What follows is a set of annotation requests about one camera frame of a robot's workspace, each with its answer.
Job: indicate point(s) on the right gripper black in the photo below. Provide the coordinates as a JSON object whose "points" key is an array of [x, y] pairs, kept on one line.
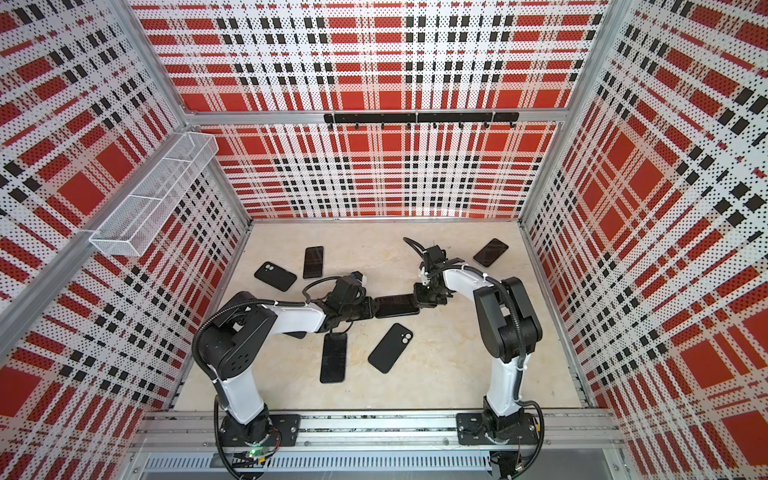
{"points": [[418, 296]]}

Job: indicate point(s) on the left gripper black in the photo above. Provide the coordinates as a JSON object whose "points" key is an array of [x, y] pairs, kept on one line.
{"points": [[369, 308]]}

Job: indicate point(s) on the aluminium front rail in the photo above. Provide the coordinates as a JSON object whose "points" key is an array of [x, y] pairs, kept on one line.
{"points": [[399, 430]]}

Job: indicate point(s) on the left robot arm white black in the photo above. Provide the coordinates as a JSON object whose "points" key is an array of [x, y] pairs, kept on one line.
{"points": [[228, 342]]}

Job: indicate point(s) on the black hook rail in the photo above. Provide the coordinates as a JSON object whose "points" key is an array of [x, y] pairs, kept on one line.
{"points": [[420, 117]]}

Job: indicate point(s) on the black phone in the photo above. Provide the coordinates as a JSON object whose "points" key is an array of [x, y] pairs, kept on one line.
{"points": [[313, 262], [397, 305], [491, 252], [334, 358]]}

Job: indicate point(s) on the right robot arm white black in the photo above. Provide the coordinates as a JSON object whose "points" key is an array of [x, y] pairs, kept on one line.
{"points": [[508, 325]]}

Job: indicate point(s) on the wire mesh wall basket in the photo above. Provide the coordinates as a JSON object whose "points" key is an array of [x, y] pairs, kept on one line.
{"points": [[134, 224]]}

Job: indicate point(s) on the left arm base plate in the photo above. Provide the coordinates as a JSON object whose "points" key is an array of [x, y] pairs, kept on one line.
{"points": [[273, 430]]}

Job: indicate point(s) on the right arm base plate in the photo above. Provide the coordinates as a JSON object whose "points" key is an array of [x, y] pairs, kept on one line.
{"points": [[485, 428]]}

